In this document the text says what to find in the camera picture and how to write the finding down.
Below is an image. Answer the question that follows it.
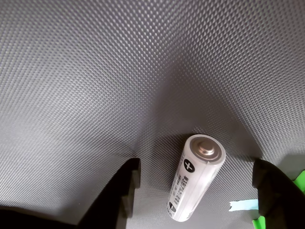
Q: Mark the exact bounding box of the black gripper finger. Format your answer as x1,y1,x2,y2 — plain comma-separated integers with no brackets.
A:
252,158,305,220
77,157,141,229

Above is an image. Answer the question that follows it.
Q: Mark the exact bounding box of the white AA battery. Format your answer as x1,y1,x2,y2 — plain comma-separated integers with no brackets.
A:
165,134,226,222

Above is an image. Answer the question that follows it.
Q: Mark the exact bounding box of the green battery holder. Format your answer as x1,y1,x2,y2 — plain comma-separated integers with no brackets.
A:
252,169,305,229

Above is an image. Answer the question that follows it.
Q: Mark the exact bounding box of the long blue tape strip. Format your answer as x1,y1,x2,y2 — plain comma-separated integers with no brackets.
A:
229,199,259,212

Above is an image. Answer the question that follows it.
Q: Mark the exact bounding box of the dark grey textured mat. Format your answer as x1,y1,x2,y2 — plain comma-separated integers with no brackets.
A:
0,0,305,229

